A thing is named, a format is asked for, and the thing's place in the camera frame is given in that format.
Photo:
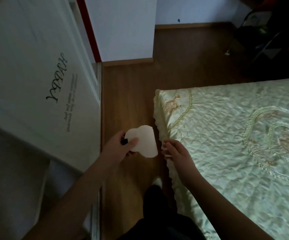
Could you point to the person's left hand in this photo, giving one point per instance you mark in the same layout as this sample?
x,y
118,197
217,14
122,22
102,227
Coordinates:
x,y
114,151

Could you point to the person's right hand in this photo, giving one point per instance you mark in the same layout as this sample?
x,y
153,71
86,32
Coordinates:
x,y
180,159

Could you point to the white gourd-shaped object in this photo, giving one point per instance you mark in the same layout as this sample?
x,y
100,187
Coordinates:
x,y
147,141

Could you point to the person's left forearm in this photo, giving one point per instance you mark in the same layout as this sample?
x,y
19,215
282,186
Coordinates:
x,y
77,202

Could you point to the person's right forearm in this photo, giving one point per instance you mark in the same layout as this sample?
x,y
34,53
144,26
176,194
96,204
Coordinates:
x,y
219,207

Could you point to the person's right white shoe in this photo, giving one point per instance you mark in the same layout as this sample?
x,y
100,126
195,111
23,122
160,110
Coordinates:
x,y
157,182

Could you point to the bed with pale green quilt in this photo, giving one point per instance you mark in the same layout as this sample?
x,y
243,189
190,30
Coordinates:
x,y
234,147

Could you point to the person's black trousers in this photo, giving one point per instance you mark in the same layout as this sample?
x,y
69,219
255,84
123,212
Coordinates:
x,y
157,217

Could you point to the white wardrobe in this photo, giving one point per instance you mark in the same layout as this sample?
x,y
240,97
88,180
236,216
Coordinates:
x,y
34,84

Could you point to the black office chair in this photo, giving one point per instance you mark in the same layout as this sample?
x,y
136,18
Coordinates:
x,y
272,29

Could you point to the red door frame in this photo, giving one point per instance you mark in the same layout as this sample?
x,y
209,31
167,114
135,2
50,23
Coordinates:
x,y
89,29

